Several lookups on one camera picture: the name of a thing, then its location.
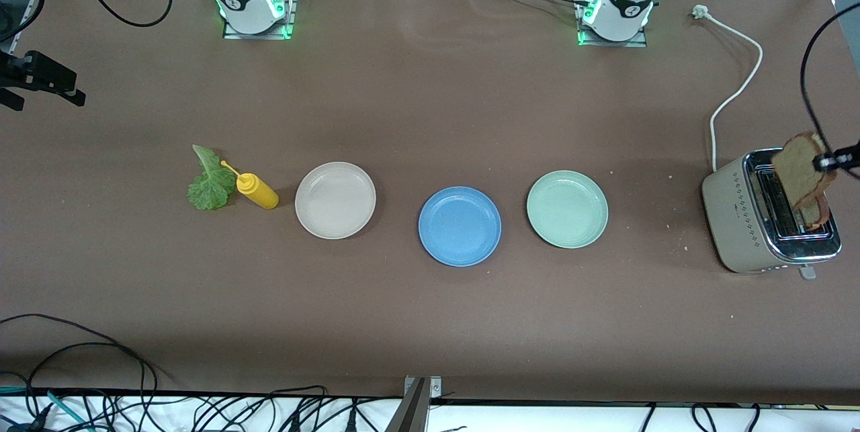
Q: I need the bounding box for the beige metal toaster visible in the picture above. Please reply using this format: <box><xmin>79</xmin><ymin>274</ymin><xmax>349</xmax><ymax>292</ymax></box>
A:
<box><xmin>701</xmin><ymin>148</ymin><xmax>843</xmax><ymax>279</ymax></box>

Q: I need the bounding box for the teal cable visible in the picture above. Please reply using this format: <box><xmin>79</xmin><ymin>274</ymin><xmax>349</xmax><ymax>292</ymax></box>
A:
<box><xmin>0</xmin><ymin>386</ymin><xmax>91</xmax><ymax>431</ymax></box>

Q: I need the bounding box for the blue round plate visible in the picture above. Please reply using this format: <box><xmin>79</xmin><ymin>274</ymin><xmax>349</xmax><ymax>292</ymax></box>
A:
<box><xmin>418</xmin><ymin>187</ymin><xmax>502</xmax><ymax>267</ymax></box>

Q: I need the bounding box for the yellow squeeze bottle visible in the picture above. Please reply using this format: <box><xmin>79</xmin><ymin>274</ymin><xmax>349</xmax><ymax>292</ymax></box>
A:
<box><xmin>220</xmin><ymin>161</ymin><xmax>280</xmax><ymax>210</ymax></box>

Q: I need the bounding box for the grey metal table bracket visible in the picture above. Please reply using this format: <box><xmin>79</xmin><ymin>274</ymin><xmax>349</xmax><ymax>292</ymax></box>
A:
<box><xmin>385</xmin><ymin>376</ymin><xmax>443</xmax><ymax>432</ymax></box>

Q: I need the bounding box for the white toaster power cable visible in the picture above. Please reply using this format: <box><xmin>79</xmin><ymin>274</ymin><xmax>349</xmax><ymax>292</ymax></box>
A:
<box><xmin>692</xmin><ymin>5</ymin><xmax>764</xmax><ymax>174</ymax></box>

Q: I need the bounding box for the green round plate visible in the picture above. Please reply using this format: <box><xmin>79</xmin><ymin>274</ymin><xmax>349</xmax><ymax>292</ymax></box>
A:
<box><xmin>527</xmin><ymin>170</ymin><xmax>609</xmax><ymax>249</ymax></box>

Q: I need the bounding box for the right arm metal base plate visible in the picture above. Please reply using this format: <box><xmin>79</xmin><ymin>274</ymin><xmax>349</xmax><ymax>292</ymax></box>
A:
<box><xmin>223</xmin><ymin>0</ymin><xmax>296</xmax><ymax>40</ymax></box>

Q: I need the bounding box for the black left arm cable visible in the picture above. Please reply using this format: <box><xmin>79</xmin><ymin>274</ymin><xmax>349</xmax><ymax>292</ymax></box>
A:
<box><xmin>800</xmin><ymin>2</ymin><xmax>860</xmax><ymax>181</ymax></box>

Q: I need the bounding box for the green lettuce leaf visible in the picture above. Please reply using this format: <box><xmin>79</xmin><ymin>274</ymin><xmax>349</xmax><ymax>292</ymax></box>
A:
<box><xmin>187</xmin><ymin>144</ymin><xmax>237</xmax><ymax>212</ymax></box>

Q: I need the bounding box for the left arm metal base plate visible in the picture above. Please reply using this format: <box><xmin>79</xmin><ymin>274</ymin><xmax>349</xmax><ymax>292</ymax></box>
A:
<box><xmin>574</xmin><ymin>0</ymin><xmax>649</xmax><ymax>48</ymax></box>

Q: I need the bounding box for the brown bread slice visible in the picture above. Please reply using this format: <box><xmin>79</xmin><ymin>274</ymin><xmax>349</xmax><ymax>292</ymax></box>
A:
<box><xmin>798</xmin><ymin>193</ymin><xmax>834</xmax><ymax>231</ymax></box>
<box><xmin>771</xmin><ymin>131</ymin><xmax>838</xmax><ymax>211</ymax></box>

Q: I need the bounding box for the beige round plate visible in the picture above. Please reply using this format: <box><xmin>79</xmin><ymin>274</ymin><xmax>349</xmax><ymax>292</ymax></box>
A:
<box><xmin>295</xmin><ymin>162</ymin><xmax>377</xmax><ymax>241</ymax></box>

